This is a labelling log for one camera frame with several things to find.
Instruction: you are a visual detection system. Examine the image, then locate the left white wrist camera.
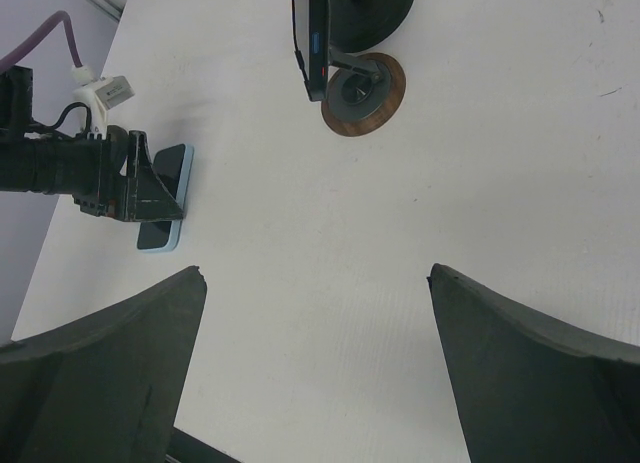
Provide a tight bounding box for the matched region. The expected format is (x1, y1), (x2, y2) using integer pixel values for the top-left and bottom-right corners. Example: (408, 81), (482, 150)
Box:
(73, 76), (135, 136)

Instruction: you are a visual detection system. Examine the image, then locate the black phone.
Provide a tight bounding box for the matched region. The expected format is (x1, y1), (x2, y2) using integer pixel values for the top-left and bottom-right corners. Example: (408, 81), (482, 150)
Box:
(292, 0), (330, 102)

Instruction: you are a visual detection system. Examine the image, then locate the brown-base phone stand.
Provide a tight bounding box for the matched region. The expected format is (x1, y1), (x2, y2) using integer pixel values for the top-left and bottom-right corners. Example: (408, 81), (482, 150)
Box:
(321, 53), (406, 137)

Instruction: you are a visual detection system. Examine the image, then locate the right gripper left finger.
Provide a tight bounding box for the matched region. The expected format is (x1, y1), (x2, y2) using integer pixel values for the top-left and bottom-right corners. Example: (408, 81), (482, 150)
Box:
(1, 266), (207, 462)

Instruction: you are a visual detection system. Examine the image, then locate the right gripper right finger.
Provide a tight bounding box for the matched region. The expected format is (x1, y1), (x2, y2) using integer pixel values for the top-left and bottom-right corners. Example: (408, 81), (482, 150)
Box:
(428, 264), (639, 462)

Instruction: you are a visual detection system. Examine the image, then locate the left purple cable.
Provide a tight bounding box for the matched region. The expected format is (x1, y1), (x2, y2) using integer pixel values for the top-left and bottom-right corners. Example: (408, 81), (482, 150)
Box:
(0, 11), (94, 82)

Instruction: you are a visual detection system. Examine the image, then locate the rear black phone stand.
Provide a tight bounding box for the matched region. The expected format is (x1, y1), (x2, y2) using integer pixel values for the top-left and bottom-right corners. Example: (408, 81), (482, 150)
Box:
(329, 0), (414, 53)

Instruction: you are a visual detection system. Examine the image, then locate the light blue phone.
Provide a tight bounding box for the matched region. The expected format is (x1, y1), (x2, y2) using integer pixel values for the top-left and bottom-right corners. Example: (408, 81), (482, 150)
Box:
(136, 144), (194, 253)

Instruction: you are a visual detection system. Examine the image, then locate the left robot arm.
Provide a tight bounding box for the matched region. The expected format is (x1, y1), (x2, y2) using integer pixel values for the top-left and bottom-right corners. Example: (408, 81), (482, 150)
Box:
(1, 66), (184, 223)

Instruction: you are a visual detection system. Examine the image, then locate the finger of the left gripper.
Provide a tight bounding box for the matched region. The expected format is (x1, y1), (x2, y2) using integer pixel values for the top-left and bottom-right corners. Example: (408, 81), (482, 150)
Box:
(119, 130), (184, 222)

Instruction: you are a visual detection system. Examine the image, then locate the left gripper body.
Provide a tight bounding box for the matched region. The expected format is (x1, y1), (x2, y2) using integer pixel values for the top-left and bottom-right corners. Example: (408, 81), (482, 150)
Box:
(29, 130), (130, 218)

